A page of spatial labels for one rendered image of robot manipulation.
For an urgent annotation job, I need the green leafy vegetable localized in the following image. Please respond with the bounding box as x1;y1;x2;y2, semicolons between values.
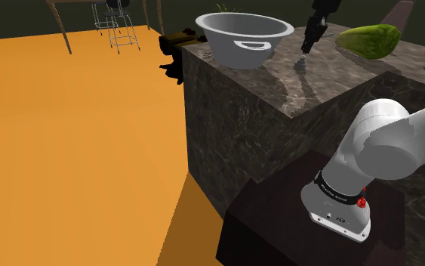
334;23;402;61

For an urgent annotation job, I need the green grass plant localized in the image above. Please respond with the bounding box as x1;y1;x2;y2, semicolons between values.
214;2;243;15

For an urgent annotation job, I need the white bowl with handles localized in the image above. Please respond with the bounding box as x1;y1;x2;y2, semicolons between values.
195;11;295;71

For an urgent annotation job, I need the dark robot stand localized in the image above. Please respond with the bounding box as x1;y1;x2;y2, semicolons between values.
215;148;407;266

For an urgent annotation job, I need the wire metal stool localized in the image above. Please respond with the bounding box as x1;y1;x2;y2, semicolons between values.
103;8;142;55
90;0;122;37

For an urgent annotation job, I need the dark brown blocky furniture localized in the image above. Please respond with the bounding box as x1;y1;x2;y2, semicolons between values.
158;27;208;86

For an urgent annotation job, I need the small grey ridged object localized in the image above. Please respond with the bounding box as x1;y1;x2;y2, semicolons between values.
294;54;310;73

